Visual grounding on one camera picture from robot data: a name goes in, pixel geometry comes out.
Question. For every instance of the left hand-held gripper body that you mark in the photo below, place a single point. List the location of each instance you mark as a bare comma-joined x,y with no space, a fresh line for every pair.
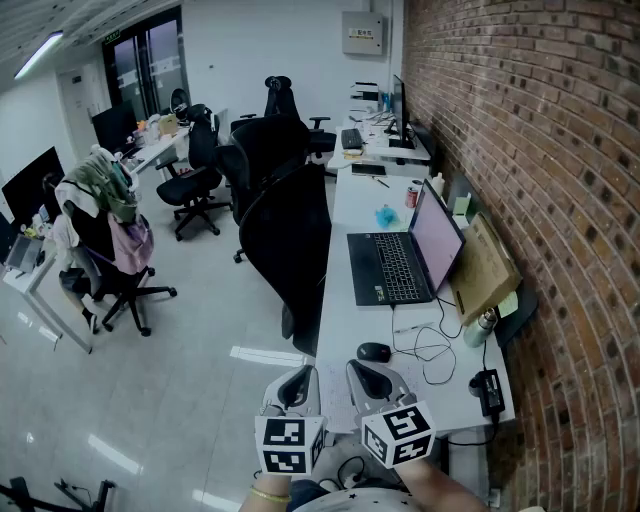
289,442

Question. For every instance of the glass double door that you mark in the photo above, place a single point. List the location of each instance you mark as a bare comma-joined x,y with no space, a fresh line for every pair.
145,65

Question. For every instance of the long ceiling light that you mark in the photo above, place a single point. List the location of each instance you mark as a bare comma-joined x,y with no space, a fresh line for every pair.
39,55

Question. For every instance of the red soda can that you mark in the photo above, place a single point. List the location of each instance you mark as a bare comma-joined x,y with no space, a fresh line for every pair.
411,197

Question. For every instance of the black computer mouse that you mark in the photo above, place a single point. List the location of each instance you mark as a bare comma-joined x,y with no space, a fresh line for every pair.
373,352

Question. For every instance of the thin black monitor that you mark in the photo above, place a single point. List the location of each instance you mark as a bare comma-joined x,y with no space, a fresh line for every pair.
400,107

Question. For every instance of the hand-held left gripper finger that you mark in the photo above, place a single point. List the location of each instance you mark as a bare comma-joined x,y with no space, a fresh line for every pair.
312,390
276,392

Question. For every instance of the white desk with metal legs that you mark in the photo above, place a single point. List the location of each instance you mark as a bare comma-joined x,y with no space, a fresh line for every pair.
30,290

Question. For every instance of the grey laptop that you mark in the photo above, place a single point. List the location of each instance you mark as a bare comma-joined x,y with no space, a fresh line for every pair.
22,252

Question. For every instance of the black tablet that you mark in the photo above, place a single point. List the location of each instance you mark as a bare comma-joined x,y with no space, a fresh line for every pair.
369,169

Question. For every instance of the black office chair with armrests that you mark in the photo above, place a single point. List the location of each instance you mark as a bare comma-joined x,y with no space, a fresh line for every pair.
192,185

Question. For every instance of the black open laptop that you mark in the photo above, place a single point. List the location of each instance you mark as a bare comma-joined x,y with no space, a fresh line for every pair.
395,265

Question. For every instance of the brown cardboard box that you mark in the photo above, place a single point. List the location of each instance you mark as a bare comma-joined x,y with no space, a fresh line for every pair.
487,270

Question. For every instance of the black floor stand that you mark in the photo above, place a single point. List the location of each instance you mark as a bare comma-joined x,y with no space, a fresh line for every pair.
30,495

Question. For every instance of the white printer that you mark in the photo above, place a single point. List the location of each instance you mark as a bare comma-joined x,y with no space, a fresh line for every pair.
365,91

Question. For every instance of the metal water bottle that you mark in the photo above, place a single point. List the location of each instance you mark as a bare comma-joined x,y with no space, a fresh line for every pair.
477,330

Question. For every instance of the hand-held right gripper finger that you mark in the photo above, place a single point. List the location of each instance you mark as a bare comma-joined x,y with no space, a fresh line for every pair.
362,390
397,385

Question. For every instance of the black desk fan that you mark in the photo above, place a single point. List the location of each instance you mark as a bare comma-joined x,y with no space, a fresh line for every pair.
179,102

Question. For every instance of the person's left forearm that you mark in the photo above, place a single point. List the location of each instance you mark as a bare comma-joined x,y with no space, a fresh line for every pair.
272,482

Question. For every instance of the pale green box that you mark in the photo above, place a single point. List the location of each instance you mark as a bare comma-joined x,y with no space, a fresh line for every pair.
462,205

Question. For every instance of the large black monitor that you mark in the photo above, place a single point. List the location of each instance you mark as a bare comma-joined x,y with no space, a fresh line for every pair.
30,187

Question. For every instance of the grey electrical panel box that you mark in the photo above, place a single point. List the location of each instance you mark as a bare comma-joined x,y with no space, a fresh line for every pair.
362,32

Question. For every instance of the blue crumpled cloth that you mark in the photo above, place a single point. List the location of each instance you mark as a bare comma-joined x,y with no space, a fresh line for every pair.
389,217

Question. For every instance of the black mesh office chair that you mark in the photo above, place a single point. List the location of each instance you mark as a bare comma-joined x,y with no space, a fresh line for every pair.
265,150
290,240

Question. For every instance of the yellow sticky note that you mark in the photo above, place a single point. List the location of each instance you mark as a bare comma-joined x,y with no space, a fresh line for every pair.
508,304

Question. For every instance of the person's white starred shirt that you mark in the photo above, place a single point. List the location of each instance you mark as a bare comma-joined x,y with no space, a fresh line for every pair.
360,501

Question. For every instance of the person's right forearm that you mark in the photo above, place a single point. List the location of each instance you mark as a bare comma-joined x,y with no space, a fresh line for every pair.
440,487

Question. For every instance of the office chair draped with clothes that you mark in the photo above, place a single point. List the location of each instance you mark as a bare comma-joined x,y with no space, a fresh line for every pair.
115,240

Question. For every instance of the black keyboard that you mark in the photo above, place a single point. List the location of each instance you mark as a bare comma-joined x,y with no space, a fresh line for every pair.
352,138

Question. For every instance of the white plastic bottle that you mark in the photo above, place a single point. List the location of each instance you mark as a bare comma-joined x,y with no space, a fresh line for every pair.
438,185

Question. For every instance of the black office chair with headrest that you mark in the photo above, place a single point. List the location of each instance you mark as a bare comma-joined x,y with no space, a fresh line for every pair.
285,100

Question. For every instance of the black laptop power adapter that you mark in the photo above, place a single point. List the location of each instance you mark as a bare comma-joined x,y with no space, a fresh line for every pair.
491,392

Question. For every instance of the white grid paper sheet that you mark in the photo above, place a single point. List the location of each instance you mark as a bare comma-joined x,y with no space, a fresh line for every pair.
335,400

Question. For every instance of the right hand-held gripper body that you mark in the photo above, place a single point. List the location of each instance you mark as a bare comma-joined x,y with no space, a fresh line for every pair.
400,435

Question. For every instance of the white pen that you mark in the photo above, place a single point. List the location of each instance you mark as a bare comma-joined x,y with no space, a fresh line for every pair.
414,328

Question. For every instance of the green exit sign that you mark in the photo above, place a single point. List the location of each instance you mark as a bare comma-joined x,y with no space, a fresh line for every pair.
113,35

